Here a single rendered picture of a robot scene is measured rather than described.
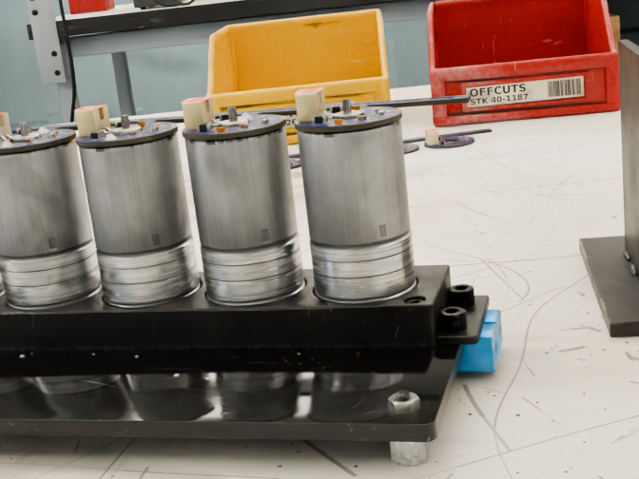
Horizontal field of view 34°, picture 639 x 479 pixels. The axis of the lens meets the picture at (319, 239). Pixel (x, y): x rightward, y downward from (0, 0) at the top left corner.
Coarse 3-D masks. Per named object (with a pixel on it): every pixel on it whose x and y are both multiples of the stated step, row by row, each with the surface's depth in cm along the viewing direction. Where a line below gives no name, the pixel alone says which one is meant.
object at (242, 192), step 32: (224, 128) 24; (192, 160) 24; (224, 160) 24; (256, 160) 24; (288, 160) 25; (192, 192) 25; (224, 192) 24; (256, 192) 24; (288, 192) 25; (224, 224) 24; (256, 224) 24; (288, 224) 25; (224, 256) 25; (256, 256) 25; (288, 256) 25; (224, 288) 25; (256, 288) 25; (288, 288) 25
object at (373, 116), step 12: (336, 108) 25; (372, 108) 25; (384, 108) 25; (396, 108) 24; (312, 120) 24; (324, 120) 24; (348, 120) 24; (360, 120) 23; (372, 120) 23; (384, 120) 23; (396, 120) 24
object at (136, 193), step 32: (128, 128) 26; (96, 160) 25; (128, 160) 25; (160, 160) 25; (96, 192) 25; (128, 192) 25; (160, 192) 25; (96, 224) 26; (128, 224) 25; (160, 224) 25; (128, 256) 25; (160, 256) 25; (192, 256) 26; (128, 288) 26; (160, 288) 26; (192, 288) 26
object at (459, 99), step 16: (448, 96) 25; (464, 96) 25; (224, 112) 27; (240, 112) 27; (256, 112) 26; (272, 112) 26; (288, 112) 26; (16, 128) 28; (32, 128) 28; (48, 128) 28; (64, 128) 28
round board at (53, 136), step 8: (40, 136) 27; (48, 136) 26; (56, 136) 26; (64, 136) 26; (72, 136) 26; (0, 144) 26; (16, 144) 26; (24, 144) 25; (32, 144) 25; (40, 144) 25; (48, 144) 26; (0, 152) 25; (8, 152) 25
